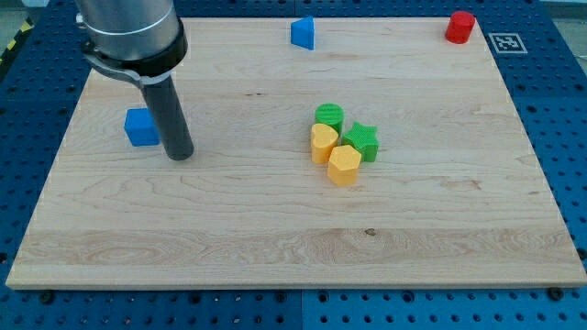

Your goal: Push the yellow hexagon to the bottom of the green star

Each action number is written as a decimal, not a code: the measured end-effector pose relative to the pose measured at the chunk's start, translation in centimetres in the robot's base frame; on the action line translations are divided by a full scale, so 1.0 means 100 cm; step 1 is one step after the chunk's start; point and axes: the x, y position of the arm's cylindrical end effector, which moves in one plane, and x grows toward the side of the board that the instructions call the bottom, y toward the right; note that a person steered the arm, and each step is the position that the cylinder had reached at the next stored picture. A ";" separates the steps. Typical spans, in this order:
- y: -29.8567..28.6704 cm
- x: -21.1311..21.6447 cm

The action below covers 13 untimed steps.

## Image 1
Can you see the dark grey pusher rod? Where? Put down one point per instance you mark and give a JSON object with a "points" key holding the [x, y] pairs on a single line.
{"points": [[165, 108]]}

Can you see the yellow hexagon block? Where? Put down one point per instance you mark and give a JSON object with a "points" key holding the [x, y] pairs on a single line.
{"points": [[343, 165]]}

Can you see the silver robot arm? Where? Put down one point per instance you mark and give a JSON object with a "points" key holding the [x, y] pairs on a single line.
{"points": [[141, 42]]}

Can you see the green star block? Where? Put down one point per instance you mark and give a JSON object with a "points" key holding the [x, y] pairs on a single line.
{"points": [[364, 139]]}

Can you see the blue cube block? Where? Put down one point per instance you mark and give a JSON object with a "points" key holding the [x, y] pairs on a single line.
{"points": [[140, 128]]}

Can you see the blue triangle block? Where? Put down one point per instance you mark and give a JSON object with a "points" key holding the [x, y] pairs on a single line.
{"points": [[302, 33]]}

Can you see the yellow heart block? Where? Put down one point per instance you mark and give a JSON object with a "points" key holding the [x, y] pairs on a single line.
{"points": [[323, 139]]}

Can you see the green cylinder block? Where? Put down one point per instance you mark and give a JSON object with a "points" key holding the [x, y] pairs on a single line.
{"points": [[331, 115]]}

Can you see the wooden board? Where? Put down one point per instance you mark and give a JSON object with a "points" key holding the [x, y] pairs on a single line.
{"points": [[455, 199]]}

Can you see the red cylinder block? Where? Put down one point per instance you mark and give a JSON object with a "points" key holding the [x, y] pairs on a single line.
{"points": [[460, 26]]}

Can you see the white fiducial marker tag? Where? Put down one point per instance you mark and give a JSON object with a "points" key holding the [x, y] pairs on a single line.
{"points": [[507, 43]]}

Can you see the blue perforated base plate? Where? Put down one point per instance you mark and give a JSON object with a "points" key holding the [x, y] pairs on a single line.
{"points": [[44, 82]]}

